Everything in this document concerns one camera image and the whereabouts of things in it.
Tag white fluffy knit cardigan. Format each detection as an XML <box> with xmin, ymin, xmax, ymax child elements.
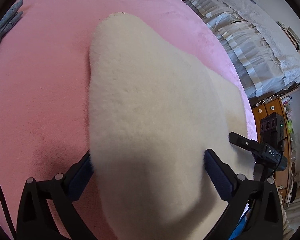
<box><xmin>89</xmin><ymin>12</ymin><xmax>254</xmax><ymax>239</ymax></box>

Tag wooden drawer cabinet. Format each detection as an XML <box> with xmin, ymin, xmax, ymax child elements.
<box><xmin>253</xmin><ymin>96</ymin><xmax>293</xmax><ymax>209</ymax></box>

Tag grey lace covered furniture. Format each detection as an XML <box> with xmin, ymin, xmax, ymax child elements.
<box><xmin>185</xmin><ymin>0</ymin><xmax>300</xmax><ymax>100</ymax></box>

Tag pink bed cover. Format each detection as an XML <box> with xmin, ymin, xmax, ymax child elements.
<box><xmin>0</xmin><ymin>0</ymin><xmax>256</xmax><ymax>239</ymax></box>

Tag folded blue denim jeans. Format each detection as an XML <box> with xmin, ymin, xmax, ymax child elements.
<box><xmin>0</xmin><ymin>0</ymin><xmax>23</xmax><ymax>44</ymax></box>

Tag black cable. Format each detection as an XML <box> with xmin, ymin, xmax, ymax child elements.
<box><xmin>0</xmin><ymin>163</ymin><xmax>17</xmax><ymax>235</ymax></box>

